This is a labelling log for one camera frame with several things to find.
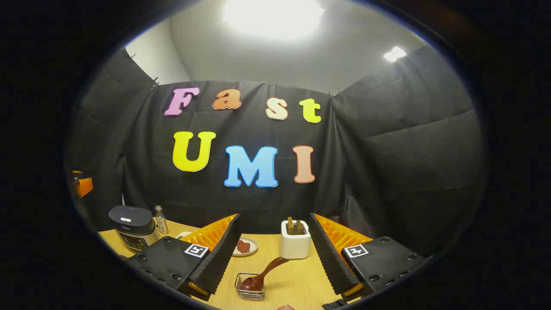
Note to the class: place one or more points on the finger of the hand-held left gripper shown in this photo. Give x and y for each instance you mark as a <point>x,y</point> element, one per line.
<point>85,186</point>

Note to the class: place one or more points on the brown wooden spoon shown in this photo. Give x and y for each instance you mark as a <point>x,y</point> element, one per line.
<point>254,283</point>

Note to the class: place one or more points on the red meat piece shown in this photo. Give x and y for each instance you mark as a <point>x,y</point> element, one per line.
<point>247,248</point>
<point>240,245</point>

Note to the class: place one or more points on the small ceiling light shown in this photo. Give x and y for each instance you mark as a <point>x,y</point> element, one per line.
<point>394,54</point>

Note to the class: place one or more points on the white round plate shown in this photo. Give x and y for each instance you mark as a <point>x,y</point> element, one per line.
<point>253,245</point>

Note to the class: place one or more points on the small clear glass bottle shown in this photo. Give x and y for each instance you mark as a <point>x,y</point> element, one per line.
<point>161,224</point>

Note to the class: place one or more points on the black backdrop cloth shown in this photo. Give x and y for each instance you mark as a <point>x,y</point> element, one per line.
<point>387,172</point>

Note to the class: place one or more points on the white ceramic utensil holder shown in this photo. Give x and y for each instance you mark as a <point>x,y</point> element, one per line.
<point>295,247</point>

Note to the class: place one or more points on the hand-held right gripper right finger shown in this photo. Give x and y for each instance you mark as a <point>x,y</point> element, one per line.
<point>329,258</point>

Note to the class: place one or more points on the large ceiling light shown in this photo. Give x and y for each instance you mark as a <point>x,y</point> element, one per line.
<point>273,17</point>

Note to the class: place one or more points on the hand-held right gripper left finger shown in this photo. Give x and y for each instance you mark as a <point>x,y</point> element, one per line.
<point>219,258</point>

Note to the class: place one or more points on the white divided dish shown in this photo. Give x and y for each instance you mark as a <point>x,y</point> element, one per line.
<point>183,235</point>

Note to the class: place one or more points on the grey silver rice cooker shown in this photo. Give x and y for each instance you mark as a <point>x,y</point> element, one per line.
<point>133,232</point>

